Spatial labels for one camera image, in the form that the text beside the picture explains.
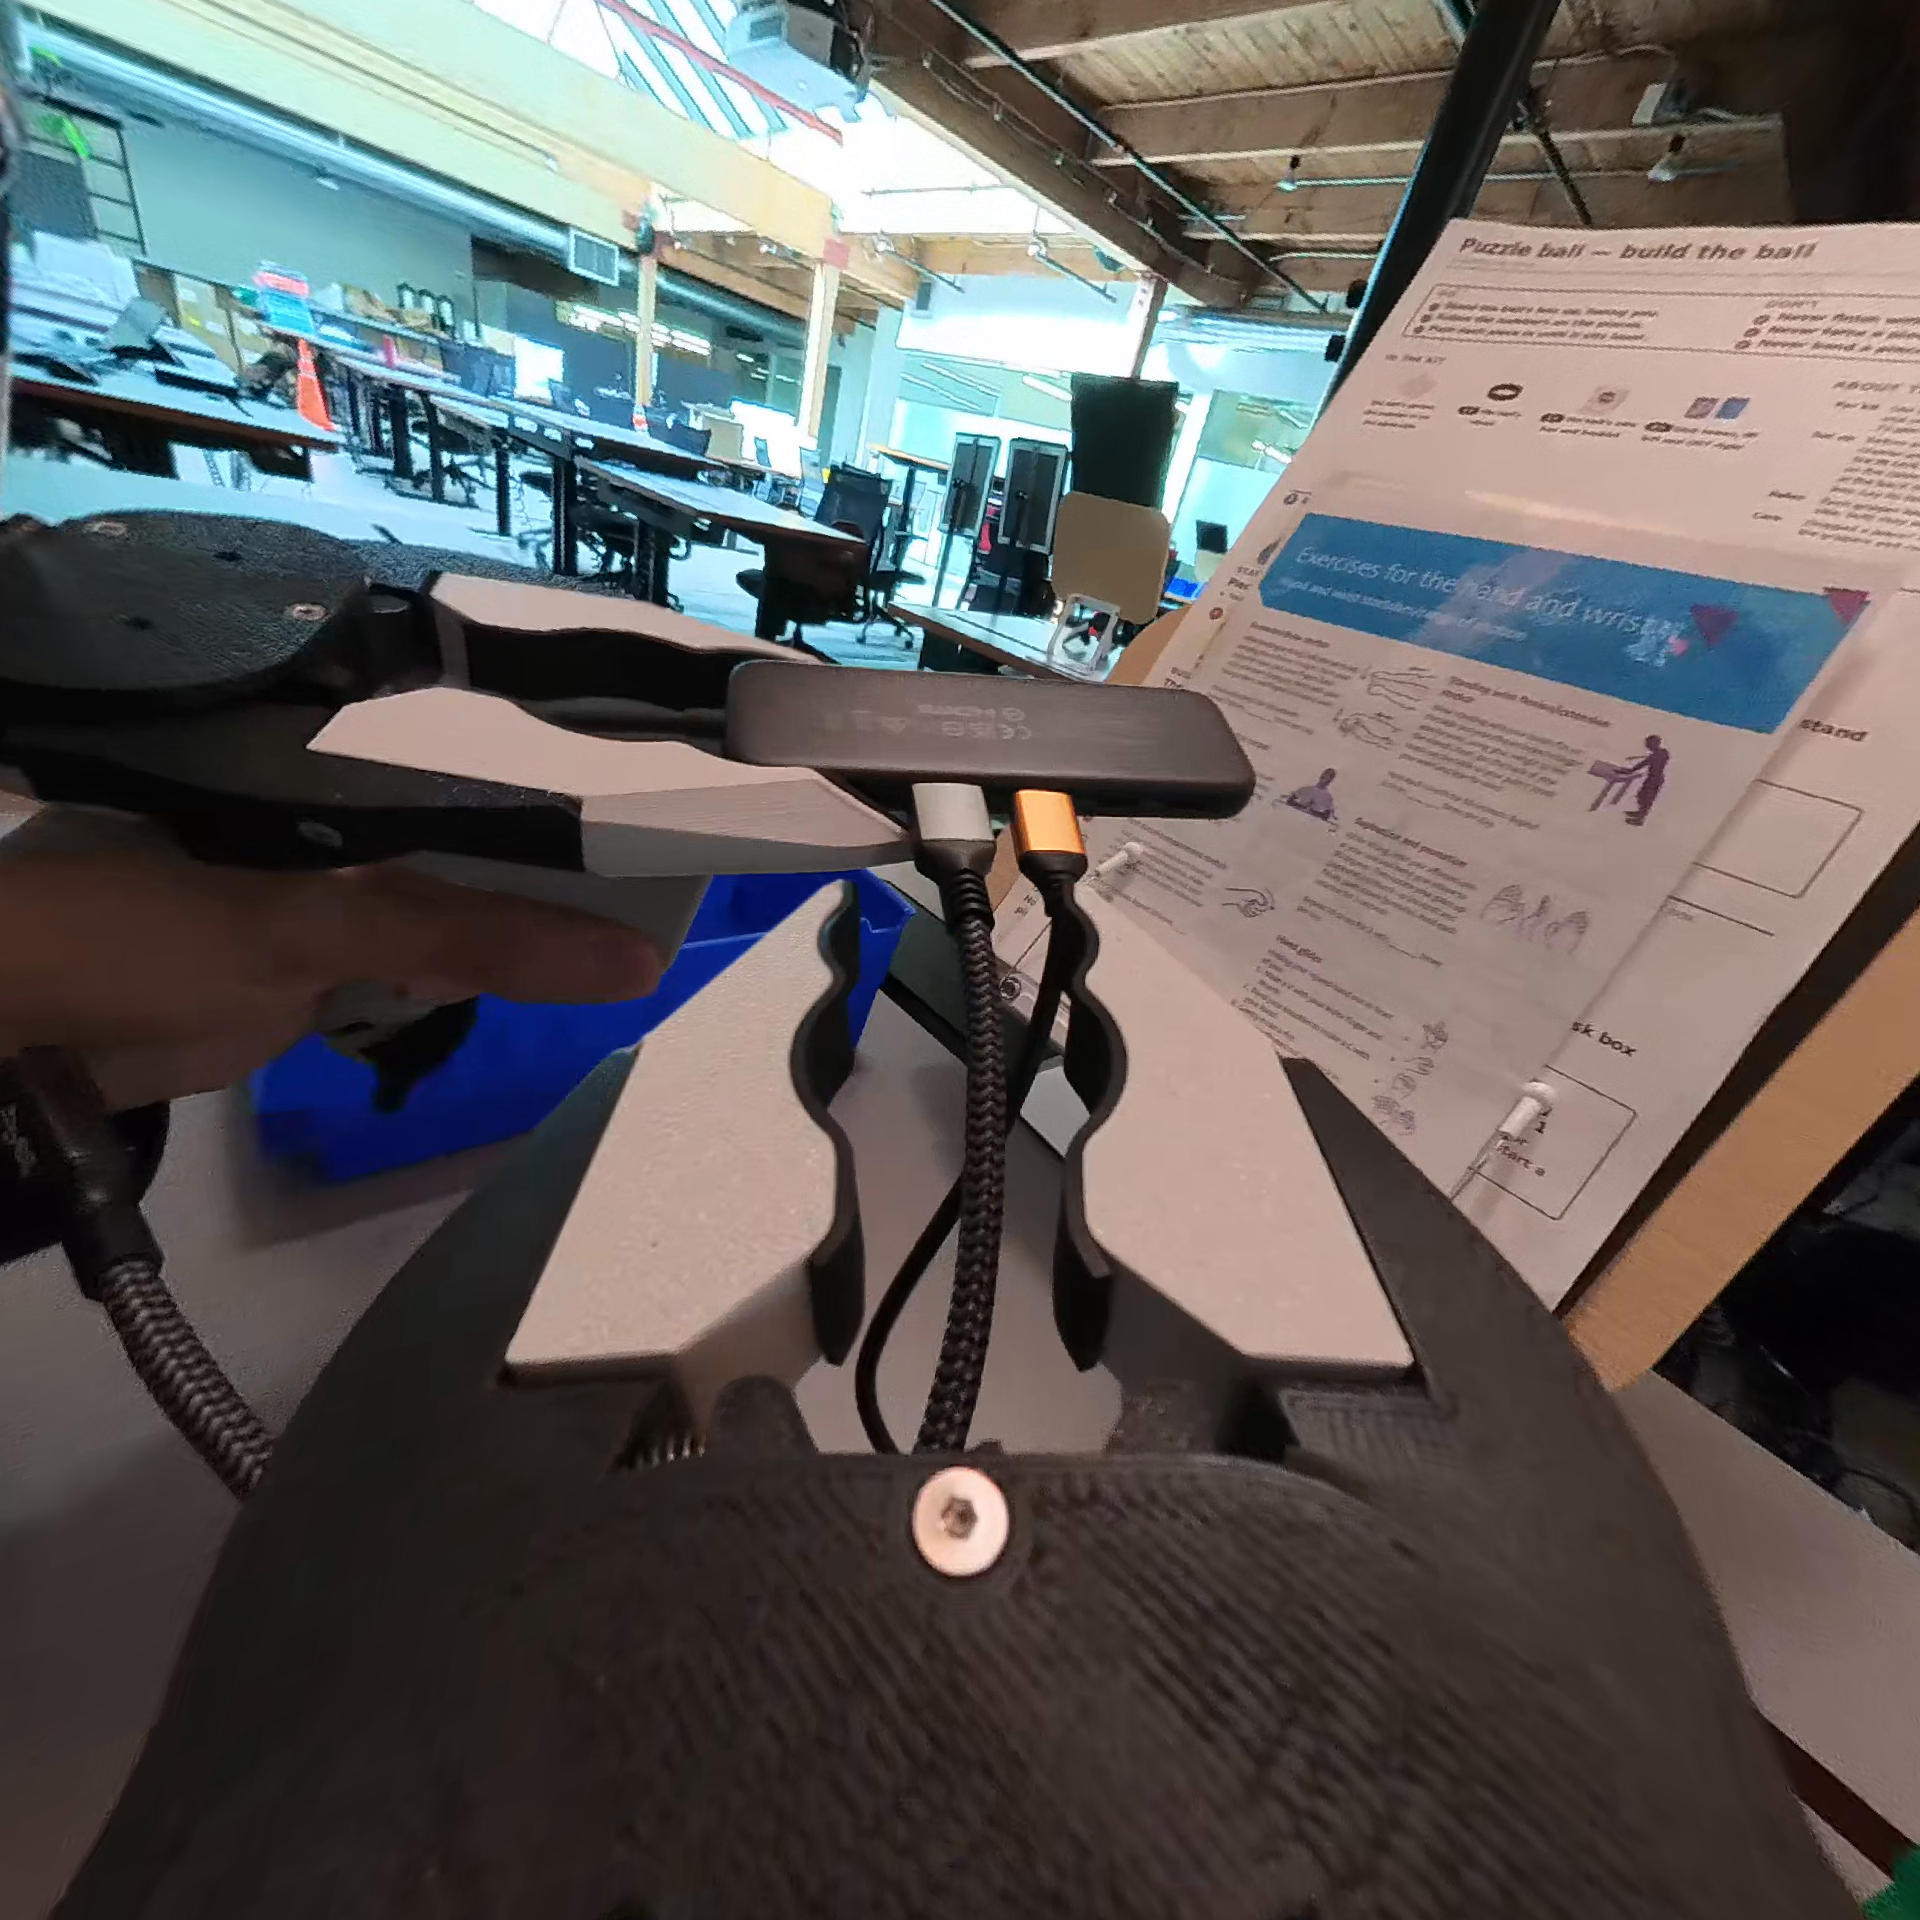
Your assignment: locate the large white printed sheet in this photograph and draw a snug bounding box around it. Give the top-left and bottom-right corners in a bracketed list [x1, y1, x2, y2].
[1168, 222, 1920, 1307]

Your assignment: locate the black office chair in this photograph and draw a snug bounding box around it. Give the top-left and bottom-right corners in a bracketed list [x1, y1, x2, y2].
[758, 467, 931, 652]

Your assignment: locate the black tripod pole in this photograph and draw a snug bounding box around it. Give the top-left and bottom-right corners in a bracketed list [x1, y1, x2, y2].
[1386, 0, 1567, 332]

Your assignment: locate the blue plastic bin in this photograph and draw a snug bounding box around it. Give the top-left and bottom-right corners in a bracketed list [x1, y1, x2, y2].
[253, 865, 920, 1187]

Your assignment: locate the orange plug thin black cable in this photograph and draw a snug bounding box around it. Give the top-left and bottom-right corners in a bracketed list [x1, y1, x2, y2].
[853, 788, 1093, 1454]

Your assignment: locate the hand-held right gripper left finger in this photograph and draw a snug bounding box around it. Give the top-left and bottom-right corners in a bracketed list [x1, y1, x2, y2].
[507, 882, 868, 1441]

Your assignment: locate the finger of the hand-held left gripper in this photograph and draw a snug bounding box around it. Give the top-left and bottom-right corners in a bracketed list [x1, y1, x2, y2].
[307, 694, 920, 882]
[427, 569, 824, 711]

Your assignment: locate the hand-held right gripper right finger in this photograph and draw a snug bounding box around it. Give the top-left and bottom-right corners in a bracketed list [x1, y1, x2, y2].
[1056, 891, 1420, 1445]

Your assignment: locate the tall black board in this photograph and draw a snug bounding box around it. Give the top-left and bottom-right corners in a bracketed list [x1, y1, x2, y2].
[1070, 375, 1181, 512]

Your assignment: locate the silver plug braided cable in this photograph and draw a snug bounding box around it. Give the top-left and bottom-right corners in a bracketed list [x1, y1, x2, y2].
[906, 781, 1011, 1454]

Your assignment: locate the braided gripper cable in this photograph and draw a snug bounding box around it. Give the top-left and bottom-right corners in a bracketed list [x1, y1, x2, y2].
[28, 1048, 274, 1504]

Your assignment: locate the person's left hand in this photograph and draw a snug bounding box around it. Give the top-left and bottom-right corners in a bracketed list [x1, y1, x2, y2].
[0, 854, 673, 1115]

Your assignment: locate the wooden display board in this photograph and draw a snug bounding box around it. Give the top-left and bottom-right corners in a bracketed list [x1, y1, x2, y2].
[1117, 614, 1920, 1388]

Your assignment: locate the dark grey slim hub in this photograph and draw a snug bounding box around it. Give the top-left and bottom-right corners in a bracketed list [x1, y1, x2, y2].
[726, 659, 1260, 822]

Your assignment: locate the wooden back document stand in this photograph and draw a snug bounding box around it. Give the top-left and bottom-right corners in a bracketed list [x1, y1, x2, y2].
[1048, 491, 1176, 669]

